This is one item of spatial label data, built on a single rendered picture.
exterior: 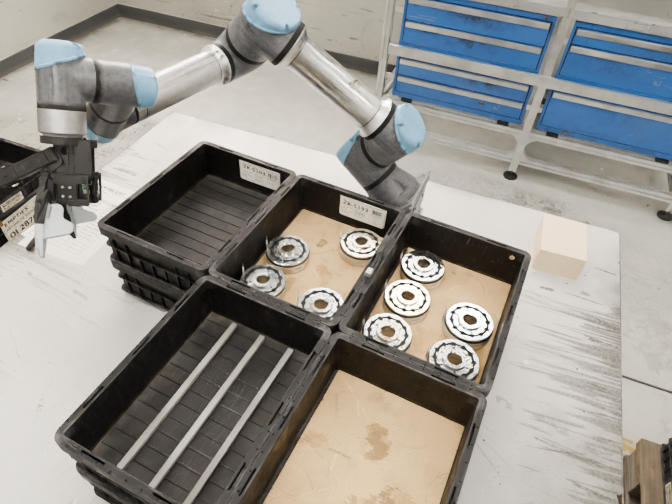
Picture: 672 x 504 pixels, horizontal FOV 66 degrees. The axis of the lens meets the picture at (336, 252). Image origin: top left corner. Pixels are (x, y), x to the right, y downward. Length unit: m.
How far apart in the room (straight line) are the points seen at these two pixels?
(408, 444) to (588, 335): 0.63
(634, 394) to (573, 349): 0.97
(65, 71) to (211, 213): 0.55
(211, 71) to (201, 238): 0.39
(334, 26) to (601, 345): 3.09
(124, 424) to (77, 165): 0.47
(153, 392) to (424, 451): 0.51
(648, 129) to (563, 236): 1.51
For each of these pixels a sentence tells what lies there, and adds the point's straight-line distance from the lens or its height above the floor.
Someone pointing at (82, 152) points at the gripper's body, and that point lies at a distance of 1.00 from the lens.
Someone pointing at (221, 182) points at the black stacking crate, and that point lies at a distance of 1.48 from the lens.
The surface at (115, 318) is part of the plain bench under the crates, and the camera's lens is 1.36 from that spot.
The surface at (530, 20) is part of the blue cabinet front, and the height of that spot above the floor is 0.85.
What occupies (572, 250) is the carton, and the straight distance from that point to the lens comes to 1.53.
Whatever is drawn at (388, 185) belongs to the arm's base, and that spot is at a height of 0.86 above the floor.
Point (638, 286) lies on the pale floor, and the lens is 2.78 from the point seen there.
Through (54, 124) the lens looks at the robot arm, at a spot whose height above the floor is 1.25.
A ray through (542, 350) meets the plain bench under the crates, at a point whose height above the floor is 0.70.
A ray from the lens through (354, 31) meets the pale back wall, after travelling 3.95.
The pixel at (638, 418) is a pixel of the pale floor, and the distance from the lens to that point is 2.30.
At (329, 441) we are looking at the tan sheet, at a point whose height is 0.83.
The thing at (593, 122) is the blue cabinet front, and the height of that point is 0.43.
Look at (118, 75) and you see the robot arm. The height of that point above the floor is 1.29.
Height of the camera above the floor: 1.72
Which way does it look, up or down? 45 degrees down
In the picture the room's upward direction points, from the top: 4 degrees clockwise
